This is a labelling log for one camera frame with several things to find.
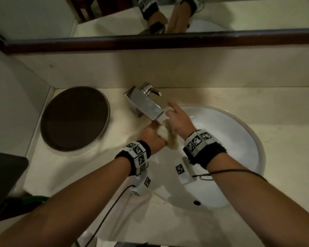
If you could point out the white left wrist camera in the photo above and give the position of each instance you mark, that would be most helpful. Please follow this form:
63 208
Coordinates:
143 185

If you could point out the person's left forearm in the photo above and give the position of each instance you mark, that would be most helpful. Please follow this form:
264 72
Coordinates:
61 213

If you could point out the black wristband with markers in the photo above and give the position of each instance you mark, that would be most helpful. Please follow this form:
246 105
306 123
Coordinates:
130 158
211 154

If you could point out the dark wooden framed mirror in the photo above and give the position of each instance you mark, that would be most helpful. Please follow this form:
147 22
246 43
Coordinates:
170 41

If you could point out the black device box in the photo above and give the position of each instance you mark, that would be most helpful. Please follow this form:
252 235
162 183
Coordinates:
5 182

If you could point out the black right wristband with markers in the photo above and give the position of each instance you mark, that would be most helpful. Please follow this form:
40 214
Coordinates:
211 154

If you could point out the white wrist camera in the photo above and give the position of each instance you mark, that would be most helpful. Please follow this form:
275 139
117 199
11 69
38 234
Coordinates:
143 185
184 171

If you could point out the person's right hand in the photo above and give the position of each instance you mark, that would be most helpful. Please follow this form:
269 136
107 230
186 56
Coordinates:
179 120

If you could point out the chrome faucet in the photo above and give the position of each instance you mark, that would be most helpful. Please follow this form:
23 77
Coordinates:
144 102

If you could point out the person's left hand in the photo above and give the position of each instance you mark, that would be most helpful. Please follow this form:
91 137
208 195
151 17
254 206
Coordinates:
150 137

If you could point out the white green-edged cleaning cloth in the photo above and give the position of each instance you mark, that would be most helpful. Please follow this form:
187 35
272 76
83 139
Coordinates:
167 136

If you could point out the white oval sink basin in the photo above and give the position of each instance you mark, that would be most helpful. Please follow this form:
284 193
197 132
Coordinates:
237 141

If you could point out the dark round tray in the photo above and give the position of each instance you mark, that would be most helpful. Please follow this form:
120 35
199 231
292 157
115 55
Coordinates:
74 118

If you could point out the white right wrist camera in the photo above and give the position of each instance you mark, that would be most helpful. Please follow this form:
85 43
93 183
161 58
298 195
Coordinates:
184 171

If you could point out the black left wristband with markers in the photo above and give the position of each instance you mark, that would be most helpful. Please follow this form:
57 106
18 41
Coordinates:
130 158

